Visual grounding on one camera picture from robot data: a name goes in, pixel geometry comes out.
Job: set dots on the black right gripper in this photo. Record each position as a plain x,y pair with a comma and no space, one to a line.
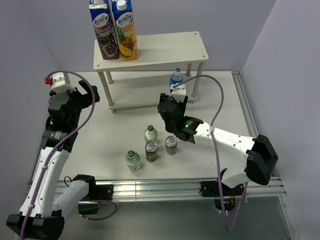
183,105

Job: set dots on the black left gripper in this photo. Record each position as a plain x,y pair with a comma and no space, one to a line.
87,99

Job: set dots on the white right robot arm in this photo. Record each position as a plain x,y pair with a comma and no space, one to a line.
256,157

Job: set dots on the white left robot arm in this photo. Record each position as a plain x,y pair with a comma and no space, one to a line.
42,216

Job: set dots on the beige two-tier shelf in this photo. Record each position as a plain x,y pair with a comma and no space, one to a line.
139,83

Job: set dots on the dark can right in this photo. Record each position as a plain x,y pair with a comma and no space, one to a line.
171,145

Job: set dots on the dark can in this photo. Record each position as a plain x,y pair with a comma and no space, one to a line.
171,145
151,151

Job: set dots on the Chang soda bottle rear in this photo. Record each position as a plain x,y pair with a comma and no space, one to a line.
150,134

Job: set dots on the chang soda bottle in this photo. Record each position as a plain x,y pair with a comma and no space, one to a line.
133,161
150,134

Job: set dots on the dark can left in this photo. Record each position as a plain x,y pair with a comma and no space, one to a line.
151,151

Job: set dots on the Chang soda bottle front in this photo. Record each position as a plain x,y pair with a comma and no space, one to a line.
133,161

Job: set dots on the grape juice carton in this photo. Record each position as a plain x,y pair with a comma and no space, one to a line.
104,29

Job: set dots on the pineapple juice carton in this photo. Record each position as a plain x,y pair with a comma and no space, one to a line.
125,28

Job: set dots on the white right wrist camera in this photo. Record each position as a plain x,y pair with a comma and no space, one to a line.
179,92

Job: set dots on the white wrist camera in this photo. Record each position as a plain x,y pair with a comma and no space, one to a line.
60,83
179,92

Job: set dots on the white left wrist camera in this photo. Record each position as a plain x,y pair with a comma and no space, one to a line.
60,83

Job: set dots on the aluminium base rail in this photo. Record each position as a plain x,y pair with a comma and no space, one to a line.
176,189

